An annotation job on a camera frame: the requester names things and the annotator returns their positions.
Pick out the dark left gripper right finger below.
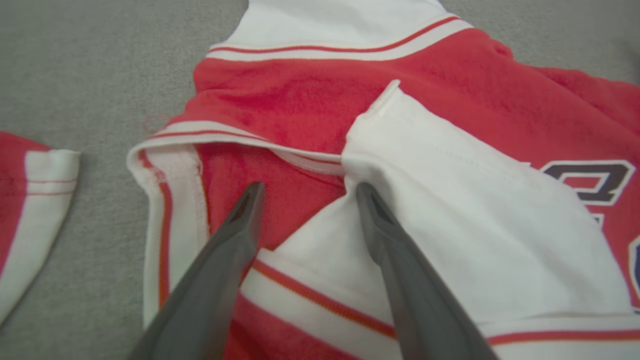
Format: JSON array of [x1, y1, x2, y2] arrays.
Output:
[[356, 182, 501, 360]]

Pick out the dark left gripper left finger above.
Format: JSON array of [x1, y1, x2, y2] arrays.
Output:
[[127, 181, 266, 360]]

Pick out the red shorts with white stripe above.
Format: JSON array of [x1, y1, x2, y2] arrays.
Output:
[[0, 131, 81, 326]]

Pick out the red basketball jersey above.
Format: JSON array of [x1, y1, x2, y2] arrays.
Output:
[[126, 0, 640, 360]]

